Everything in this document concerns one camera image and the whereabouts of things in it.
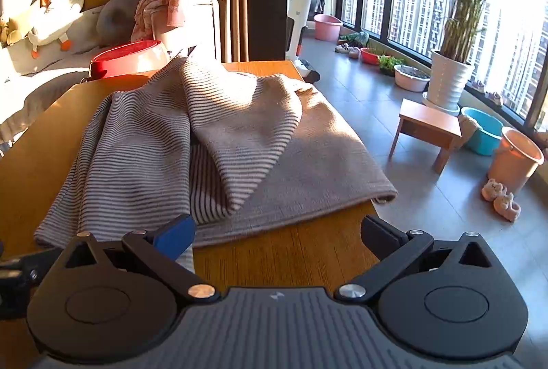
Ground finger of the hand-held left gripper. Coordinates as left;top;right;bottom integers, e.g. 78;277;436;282
0;247;63;272

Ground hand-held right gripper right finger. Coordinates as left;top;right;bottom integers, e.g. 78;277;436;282
334;215;494;302

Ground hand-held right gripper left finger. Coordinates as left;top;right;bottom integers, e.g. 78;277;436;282
62;214;221;304

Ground striped shirt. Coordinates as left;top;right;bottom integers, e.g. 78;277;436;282
33;56;399;271

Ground pink clothes pile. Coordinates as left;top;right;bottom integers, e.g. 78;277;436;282
130;0;227;42

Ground pink plush slipper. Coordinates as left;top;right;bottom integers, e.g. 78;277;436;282
482;178;508;202
493;193;522;223

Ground small wooden stool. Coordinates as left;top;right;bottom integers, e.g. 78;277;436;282
389;98;463;175

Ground blue plastic basin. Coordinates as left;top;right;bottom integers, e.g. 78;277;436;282
460;107;505;156

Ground pink plastic bucket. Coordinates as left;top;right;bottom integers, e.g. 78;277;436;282
487;126;545;194

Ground white basin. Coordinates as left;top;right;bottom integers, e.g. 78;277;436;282
394;65;431;93

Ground small green potted plant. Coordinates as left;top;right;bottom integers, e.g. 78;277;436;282
379;56;407;76

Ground small red basin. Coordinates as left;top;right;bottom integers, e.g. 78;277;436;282
360;48;386;65

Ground grey sofa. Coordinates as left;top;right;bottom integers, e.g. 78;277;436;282
0;3;144;140

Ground large red plastic basin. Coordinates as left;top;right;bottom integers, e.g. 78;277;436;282
89;40;170;79

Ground green leafy plant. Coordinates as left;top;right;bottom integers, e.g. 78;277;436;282
340;30;370;48

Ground pink plastic tub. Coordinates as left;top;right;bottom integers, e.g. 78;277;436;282
314;13;343;42

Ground small plush toys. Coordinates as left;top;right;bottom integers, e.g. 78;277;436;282
0;15;21;48

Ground white upright vacuum cleaner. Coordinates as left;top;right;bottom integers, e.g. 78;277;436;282
285;0;328;84

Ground white goose plush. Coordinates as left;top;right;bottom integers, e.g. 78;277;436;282
26;0;86;59

